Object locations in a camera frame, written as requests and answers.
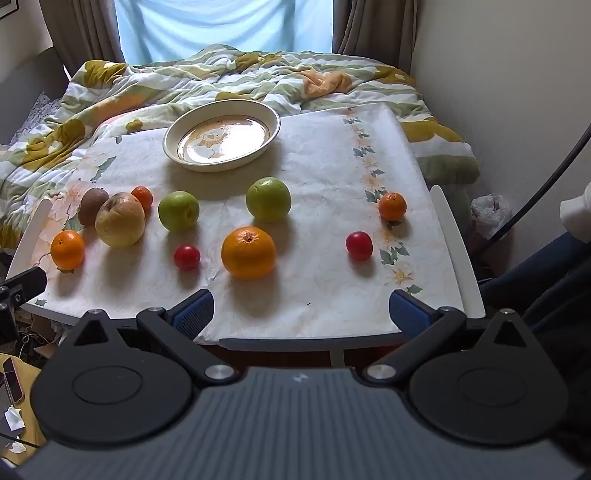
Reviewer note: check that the person's white clothing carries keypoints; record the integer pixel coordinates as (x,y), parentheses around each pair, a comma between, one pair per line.
(577,214)

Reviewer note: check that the red cherry tomato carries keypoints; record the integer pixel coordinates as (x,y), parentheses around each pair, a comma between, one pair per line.
(187,257)
(359,245)

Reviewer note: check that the framed wall picture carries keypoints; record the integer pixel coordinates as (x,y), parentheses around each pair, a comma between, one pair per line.
(7,7)

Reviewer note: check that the yellow wooden stool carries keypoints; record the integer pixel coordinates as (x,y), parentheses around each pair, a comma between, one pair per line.
(27,369)

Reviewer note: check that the cream plate with gold rim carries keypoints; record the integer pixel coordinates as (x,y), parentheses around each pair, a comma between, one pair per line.
(221,138)

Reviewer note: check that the brown kiwi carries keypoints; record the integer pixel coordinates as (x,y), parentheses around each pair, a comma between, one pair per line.
(90,207)

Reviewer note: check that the small mandarin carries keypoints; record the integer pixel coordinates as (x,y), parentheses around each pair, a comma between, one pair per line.
(143,196)
(392,206)

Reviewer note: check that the crumpled white paper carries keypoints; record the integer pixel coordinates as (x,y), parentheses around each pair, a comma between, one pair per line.
(14,419)
(18,446)

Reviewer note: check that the white plastic bag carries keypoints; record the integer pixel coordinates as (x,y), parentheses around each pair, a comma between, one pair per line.
(490,213)

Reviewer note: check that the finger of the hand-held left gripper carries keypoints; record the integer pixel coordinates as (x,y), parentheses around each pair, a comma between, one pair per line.
(27,279)

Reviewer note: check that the grey headboard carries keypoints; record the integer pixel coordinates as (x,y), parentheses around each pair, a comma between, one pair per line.
(27,76)

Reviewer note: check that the floral tablecloth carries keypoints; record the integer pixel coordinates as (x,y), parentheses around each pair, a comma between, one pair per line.
(323,175)

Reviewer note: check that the floral green yellow quilt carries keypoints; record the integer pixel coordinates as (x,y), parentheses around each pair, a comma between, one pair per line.
(184,87)

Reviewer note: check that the brown curtain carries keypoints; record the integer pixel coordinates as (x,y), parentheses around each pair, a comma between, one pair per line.
(78,32)
(374,27)

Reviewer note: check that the white bed tray table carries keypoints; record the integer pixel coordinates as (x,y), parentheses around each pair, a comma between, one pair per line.
(451,230)

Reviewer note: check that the patterned grey pillow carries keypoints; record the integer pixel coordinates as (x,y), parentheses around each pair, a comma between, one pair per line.
(37,113)

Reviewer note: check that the person's dark trouser leg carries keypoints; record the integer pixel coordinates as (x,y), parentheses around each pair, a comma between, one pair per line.
(540,286)

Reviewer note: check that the smartphone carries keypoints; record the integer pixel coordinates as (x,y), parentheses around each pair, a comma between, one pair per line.
(11,379)

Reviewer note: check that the medium orange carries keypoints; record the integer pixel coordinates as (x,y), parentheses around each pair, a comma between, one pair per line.
(68,250)

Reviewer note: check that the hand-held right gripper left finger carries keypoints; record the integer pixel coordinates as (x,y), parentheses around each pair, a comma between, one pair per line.
(196,314)

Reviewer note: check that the green apple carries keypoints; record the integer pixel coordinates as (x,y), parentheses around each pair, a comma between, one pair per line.
(178,212)
(268,199)

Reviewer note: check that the large russet yellow apple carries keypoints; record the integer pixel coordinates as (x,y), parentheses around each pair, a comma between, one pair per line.
(120,221)

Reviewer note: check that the large orange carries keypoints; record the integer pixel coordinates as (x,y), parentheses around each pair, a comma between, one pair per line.
(248,254)

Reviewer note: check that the light blue window cloth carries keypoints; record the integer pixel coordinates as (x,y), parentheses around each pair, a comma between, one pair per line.
(221,27)

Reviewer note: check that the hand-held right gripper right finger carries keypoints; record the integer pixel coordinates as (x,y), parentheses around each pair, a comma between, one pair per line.
(411,313)

